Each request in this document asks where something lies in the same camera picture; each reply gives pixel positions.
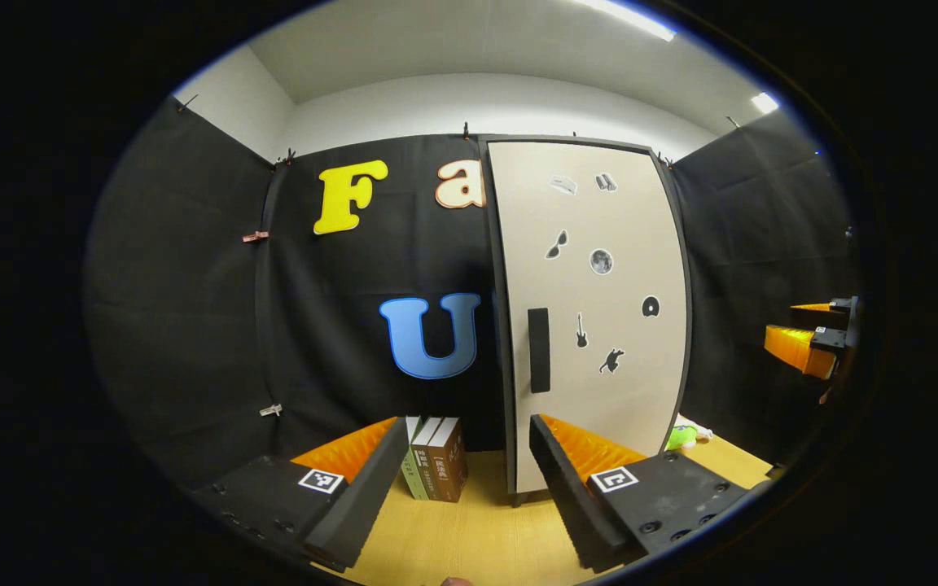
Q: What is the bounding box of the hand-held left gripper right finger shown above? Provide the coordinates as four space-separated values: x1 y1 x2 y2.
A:
529 413 751 573

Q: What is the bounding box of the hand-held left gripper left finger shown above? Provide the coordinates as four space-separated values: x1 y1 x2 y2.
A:
192 417 410 573

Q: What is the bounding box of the green book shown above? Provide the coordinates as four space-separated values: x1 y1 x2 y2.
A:
400 417 429 501

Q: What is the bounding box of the olive book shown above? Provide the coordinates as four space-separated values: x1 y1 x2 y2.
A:
412 417 445 501

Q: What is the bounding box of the brown book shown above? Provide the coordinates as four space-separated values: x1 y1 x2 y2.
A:
428 418 468 503

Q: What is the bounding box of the green plush toy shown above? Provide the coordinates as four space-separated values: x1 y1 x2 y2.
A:
664 415 714 453

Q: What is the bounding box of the black backdrop cloth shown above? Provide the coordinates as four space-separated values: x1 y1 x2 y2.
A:
85 94 861 493

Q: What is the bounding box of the long ceiling light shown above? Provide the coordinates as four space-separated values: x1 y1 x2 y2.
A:
575 0 677 42

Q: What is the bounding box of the black door handle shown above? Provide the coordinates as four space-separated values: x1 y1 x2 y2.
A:
527 308 551 394

